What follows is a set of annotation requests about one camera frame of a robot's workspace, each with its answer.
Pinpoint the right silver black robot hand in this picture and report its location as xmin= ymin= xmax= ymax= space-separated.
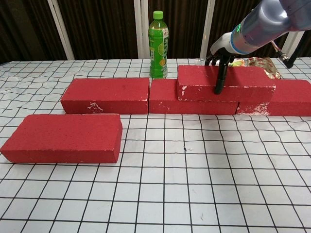
xmin=205 ymin=33 xmax=238 ymax=95

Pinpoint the green tea bottle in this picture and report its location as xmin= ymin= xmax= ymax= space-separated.
xmin=148 ymin=10 xmax=169 ymax=79

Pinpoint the white screen frame post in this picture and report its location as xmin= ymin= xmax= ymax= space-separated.
xmin=200 ymin=0 xmax=216 ymax=59
xmin=47 ymin=0 xmax=75 ymax=60
xmin=279 ymin=29 xmax=307 ymax=58
xmin=133 ymin=0 xmax=151 ymax=59

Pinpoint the white black checkered tablecloth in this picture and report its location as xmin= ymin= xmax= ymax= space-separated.
xmin=0 ymin=58 xmax=311 ymax=233

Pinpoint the clear plastic bottle fruit label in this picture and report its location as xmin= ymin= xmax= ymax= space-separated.
xmin=193 ymin=56 xmax=248 ymax=68

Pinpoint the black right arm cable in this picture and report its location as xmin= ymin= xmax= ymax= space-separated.
xmin=272 ymin=31 xmax=302 ymax=69

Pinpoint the red foam brick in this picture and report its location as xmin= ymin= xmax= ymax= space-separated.
xmin=237 ymin=79 xmax=311 ymax=117
xmin=176 ymin=65 xmax=277 ymax=102
xmin=0 ymin=113 xmax=123 ymax=165
xmin=149 ymin=79 xmax=240 ymax=115
xmin=60 ymin=77 xmax=150 ymax=115

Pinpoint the gold foil snack packet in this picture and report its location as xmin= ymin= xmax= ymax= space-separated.
xmin=245 ymin=57 xmax=282 ymax=81

